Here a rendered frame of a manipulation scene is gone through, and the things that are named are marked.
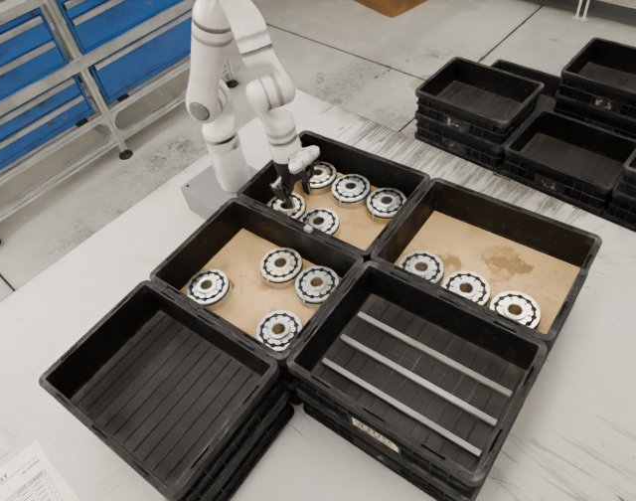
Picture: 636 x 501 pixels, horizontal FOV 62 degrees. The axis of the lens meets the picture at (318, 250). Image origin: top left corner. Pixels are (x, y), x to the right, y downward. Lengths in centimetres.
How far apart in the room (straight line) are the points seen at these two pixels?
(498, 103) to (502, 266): 116
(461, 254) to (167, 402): 74
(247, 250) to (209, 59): 46
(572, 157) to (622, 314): 99
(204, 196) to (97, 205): 150
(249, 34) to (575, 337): 98
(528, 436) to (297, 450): 48
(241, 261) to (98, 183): 192
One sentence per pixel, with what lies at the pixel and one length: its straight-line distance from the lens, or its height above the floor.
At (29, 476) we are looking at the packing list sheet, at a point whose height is 70.
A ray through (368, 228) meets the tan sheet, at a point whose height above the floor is 83.
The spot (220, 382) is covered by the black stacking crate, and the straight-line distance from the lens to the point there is 116.
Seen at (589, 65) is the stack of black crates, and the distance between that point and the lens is 263.
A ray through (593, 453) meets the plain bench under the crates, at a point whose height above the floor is 70.
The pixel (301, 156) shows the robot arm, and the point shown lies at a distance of 123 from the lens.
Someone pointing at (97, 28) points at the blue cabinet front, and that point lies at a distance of 300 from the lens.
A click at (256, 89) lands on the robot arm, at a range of 115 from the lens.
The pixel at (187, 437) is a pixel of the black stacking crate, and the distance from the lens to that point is 114.
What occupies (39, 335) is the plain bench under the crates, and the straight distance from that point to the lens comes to 161.
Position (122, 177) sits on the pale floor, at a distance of 312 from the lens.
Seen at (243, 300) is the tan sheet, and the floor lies 83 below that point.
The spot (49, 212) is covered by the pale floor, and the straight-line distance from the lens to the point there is 314.
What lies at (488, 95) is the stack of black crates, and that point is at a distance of 238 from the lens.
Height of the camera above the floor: 183
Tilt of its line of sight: 50 degrees down
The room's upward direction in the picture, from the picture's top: 11 degrees counter-clockwise
